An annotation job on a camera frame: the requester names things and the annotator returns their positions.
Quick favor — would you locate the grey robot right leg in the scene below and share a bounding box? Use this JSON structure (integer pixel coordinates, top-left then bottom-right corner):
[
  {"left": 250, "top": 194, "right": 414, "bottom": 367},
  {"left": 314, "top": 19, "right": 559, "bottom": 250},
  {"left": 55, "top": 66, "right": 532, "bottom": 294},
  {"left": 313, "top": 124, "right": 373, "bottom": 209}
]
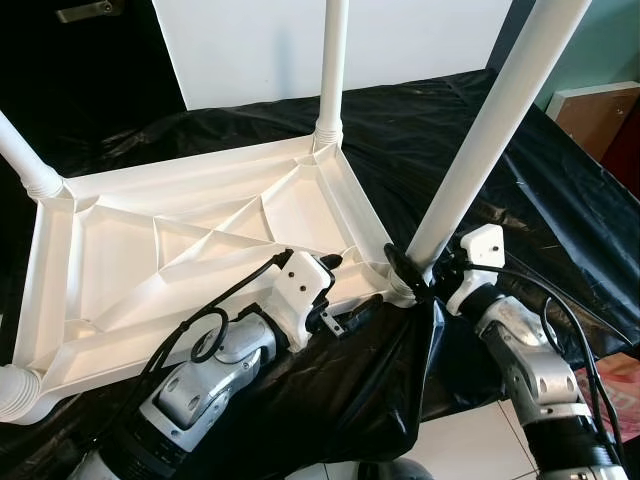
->
[{"left": 385, "top": 460, "right": 436, "bottom": 480}]

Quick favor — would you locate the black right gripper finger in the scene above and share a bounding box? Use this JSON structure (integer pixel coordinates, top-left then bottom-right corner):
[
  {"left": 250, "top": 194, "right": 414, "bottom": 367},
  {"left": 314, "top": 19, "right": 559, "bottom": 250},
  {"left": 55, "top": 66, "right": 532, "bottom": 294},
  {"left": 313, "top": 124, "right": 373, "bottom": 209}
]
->
[{"left": 385, "top": 243, "right": 436, "bottom": 301}]

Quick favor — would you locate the dark grey door frame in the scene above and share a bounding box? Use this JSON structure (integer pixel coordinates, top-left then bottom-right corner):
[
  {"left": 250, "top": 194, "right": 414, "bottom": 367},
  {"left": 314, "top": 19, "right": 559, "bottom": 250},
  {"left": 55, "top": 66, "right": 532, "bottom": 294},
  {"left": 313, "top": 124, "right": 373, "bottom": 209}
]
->
[{"left": 485, "top": 0, "right": 541, "bottom": 101}]

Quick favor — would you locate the metal door handle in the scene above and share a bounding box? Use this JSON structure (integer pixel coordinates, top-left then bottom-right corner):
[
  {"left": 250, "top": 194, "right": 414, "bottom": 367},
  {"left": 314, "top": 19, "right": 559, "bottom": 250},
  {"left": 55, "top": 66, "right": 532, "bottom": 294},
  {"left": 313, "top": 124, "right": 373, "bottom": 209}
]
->
[{"left": 57, "top": 0, "right": 126, "bottom": 23}]

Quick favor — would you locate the dark red furniture piece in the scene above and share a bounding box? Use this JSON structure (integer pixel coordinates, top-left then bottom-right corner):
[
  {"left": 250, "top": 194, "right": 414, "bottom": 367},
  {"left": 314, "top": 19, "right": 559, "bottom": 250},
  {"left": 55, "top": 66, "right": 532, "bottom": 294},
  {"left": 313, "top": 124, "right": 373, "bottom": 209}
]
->
[{"left": 605, "top": 108, "right": 640, "bottom": 193}]

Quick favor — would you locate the black door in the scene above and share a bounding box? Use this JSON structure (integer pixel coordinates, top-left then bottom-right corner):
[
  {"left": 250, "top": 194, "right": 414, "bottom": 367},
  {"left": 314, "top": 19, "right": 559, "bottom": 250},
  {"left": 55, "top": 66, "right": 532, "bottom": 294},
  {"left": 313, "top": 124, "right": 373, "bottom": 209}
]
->
[{"left": 0, "top": 0, "right": 186, "bottom": 151}]

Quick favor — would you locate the brown wooden cabinet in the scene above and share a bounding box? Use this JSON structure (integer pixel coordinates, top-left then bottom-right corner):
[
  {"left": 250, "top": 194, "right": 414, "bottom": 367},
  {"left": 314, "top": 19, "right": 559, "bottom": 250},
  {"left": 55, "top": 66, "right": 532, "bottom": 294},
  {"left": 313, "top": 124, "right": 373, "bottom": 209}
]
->
[{"left": 547, "top": 82, "right": 640, "bottom": 166}]

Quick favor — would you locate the black plastic table cloth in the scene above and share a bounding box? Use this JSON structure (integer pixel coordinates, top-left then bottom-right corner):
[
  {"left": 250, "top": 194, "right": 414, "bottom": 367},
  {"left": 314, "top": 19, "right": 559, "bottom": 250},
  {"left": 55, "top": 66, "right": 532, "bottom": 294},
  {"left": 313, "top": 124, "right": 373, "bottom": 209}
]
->
[{"left": 0, "top": 68, "right": 640, "bottom": 480}]

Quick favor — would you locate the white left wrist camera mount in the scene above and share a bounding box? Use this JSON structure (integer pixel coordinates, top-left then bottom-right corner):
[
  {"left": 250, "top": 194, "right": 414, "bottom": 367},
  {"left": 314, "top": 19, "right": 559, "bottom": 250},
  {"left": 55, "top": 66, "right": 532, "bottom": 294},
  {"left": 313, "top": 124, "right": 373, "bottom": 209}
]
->
[{"left": 270, "top": 250, "right": 336, "bottom": 351}]

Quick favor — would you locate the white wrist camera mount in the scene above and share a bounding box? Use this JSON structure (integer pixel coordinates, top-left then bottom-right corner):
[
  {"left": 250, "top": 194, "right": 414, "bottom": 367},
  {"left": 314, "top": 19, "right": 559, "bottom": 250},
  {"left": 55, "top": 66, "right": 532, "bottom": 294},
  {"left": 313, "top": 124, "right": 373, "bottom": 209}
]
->
[
  {"left": 270, "top": 250, "right": 336, "bottom": 351},
  {"left": 445, "top": 225, "right": 506, "bottom": 316}
]

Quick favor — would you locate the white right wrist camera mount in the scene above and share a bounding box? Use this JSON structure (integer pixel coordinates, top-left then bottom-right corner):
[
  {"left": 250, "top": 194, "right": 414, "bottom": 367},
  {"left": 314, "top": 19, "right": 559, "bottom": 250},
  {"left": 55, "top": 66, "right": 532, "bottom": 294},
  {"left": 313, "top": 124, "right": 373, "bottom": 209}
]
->
[{"left": 445, "top": 225, "right": 506, "bottom": 316}]

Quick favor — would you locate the white plastic table top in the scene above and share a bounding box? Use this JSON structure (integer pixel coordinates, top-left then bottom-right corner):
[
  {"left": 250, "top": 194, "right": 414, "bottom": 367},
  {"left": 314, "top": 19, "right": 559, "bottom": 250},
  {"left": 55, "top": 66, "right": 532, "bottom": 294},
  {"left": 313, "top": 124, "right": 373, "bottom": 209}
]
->
[{"left": 0, "top": 135, "right": 441, "bottom": 426}]

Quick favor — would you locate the pink plastic bag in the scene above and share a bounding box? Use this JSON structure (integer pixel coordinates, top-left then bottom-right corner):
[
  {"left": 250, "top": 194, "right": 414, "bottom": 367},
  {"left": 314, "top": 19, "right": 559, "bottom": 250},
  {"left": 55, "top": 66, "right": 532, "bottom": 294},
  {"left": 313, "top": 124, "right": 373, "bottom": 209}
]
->
[{"left": 575, "top": 350, "right": 640, "bottom": 441}]

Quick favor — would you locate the white plastic table leg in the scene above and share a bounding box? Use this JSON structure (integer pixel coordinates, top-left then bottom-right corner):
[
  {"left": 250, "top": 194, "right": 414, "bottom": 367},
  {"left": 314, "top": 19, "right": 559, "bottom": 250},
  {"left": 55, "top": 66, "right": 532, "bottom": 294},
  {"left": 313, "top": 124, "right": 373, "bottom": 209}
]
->
[
  {"left": 405, "top": 0, "right": 593, "bottom": 286},
  {"left": 0, "top": 112, "right": 66, "bottom": 201},
  {"left": 0, "top": 365, "right": 43, "bottom": 426},
  {"left": 315, "top": 0, "right": 351, "bottom": 151}
]

